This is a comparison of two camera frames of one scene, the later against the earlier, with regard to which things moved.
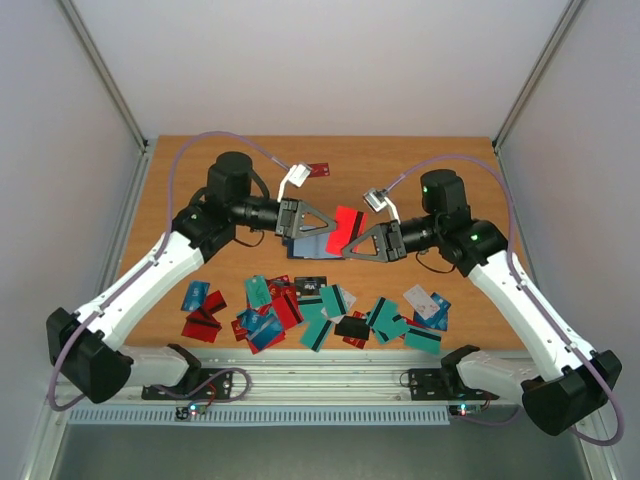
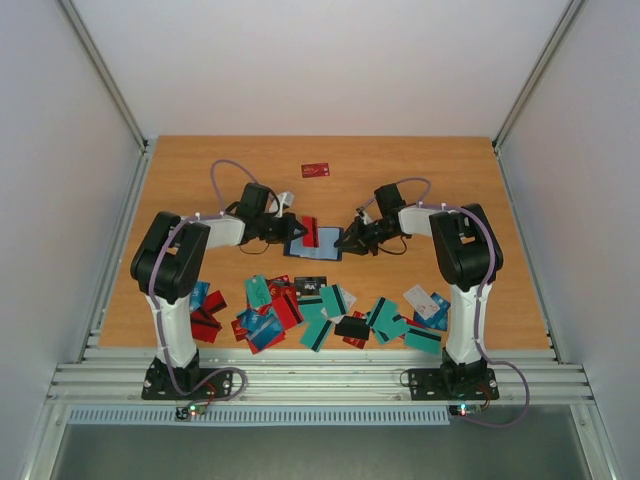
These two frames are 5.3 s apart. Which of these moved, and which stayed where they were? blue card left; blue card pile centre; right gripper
Moved: right gripper
Stayed: blue card pile centre; blue card left
